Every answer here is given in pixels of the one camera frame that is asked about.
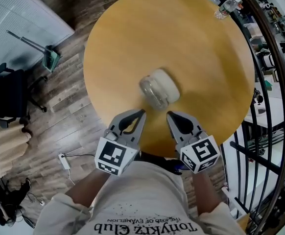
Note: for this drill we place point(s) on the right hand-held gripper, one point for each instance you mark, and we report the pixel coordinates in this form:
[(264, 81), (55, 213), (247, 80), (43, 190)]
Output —
[(201, 153)]

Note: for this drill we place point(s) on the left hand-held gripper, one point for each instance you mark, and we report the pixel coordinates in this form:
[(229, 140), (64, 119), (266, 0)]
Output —
[(113, 155)]

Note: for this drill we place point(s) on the person's right forearm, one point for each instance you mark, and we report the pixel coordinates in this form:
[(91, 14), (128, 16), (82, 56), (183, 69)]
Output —
[(206, 195)]

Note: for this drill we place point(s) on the person's left forearm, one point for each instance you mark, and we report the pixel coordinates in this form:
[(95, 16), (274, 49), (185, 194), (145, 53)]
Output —
[(88, 190)]

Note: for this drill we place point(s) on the person's dark trousers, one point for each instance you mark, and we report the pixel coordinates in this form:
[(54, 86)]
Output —
[(157, 160)]

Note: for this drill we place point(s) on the white power strip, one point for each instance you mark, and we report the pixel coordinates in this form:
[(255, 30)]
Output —
[(64, 161)]

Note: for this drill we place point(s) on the white printed t-shirt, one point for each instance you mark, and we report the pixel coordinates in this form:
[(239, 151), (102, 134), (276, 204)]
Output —
[(142, 199)]

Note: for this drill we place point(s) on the clear plastic water bottle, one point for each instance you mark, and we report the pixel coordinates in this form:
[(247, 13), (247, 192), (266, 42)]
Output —
[(227, 7)]

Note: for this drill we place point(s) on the black office chair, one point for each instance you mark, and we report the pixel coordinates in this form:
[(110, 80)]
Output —
[(5, 92)]

